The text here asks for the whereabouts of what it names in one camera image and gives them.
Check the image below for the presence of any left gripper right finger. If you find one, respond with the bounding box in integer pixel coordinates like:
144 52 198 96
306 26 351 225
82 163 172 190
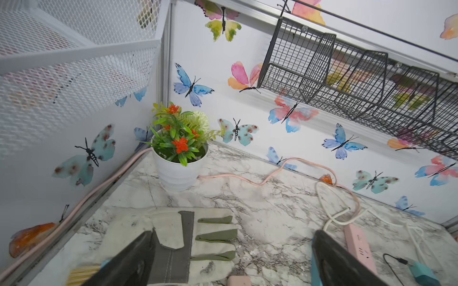
312 230 386 286

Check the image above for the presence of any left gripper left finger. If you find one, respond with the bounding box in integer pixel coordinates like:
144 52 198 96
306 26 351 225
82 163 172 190
82 231 156 286

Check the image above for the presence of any pink power strip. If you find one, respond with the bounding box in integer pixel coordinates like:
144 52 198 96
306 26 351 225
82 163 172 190
343 224 378 275

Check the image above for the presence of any teal charger back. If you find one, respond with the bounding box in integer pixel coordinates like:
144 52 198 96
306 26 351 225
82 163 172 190
409 261 441 286

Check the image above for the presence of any pink charger plug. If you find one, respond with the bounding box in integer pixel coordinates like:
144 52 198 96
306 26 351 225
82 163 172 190
227 275 252 286

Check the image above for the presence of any blue power strip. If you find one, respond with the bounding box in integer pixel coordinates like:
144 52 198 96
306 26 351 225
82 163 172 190
311 252 322 286

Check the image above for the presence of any blue yellow dustpan brush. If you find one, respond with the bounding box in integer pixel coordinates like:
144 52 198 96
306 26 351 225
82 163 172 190
65 259 110 286

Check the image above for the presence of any potted plant white pot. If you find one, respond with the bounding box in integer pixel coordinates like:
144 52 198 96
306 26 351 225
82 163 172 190
146 103 225 192

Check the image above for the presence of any white power cord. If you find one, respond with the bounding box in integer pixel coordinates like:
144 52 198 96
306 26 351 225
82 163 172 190
314 180 435 265

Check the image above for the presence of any black wire wall basket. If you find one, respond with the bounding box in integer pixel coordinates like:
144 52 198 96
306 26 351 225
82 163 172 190
258 2 458 158

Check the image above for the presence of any white mesh wall basket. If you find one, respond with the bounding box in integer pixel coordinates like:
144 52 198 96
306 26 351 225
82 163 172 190
1 1 170 158

